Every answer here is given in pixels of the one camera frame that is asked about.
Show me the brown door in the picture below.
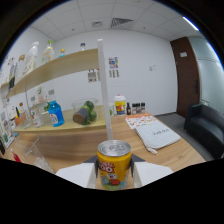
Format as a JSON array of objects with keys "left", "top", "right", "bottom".
[{"left": 170, "top": 36, "right": 201, "bottom": 118}]

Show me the multicolour wall poster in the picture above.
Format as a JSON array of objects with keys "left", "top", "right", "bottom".
[{"left": 108, "top": 56, "right": 120, "bottom": 78}]

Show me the clear bottle with orange cap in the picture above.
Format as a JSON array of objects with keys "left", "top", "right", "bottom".
[{"left": 18, "top": 102, "right": 32, "bottom": 129}]

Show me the orange printed menu sheet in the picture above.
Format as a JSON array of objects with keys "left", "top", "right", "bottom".
[{"left": 124, "top": 113, "right": 158, "bottom": 130}]

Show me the clear glass cup with ice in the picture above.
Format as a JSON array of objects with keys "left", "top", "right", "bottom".
[{"left": 14, "top": 138, "right": 56, "bottom": 174}]

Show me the ceiling air vent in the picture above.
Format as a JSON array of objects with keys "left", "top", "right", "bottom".
[{"left": 110, "top": 17, "right": 135, "bottom": 30}]

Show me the clear bottle with green cap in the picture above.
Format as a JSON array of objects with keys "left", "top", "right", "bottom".
[{"left": 41, "top": 39, "right": 55, "bottom": 65}]

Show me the glass jar with limes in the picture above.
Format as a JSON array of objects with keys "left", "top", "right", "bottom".
[{"left": 71, "top": 97, "right": 100, "bottom": 126}]

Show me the white yellow cup red lid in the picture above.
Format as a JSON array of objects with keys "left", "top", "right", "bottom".
[{"left": 113, "top": 94, "right": 127, "bottom": 117}]

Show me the black and white can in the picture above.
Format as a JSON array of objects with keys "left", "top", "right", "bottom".
[{"left": 8, "top": 63, "right": 18, "bottom": 90}]

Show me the white flower in vase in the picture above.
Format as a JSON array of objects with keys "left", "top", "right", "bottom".
[{"left": 37, "top": 86, "right": 45, "bottom": 103}]

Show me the blue liquid bottle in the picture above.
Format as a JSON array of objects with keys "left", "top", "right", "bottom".
[{"left": 47, "top": 89, "right": 65, "bottom": 128}]

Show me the glass jar with wooden lid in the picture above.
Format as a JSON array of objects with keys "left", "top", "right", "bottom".
[{"left": 16, "top": 54, "right": 26, "bottom": 83}]

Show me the dark wooden muddler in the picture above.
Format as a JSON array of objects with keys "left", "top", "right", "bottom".
[{"left": 72, "top": 107, "right": 89, "bottom": 125}]

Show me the black sofa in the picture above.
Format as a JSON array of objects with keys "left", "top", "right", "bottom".
[{"left": 184, "top": 103, "right": 224, "bottom": 160}]

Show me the yellow drink can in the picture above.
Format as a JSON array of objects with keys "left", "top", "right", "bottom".
[{"left": 96, "top": 139, "right": 133, "bottom": 191}]

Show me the white frame wooden two-tier shelf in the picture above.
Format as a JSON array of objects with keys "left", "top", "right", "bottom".
[{"left": 4, "top": 38, "right": 114, "bottom": 141}]

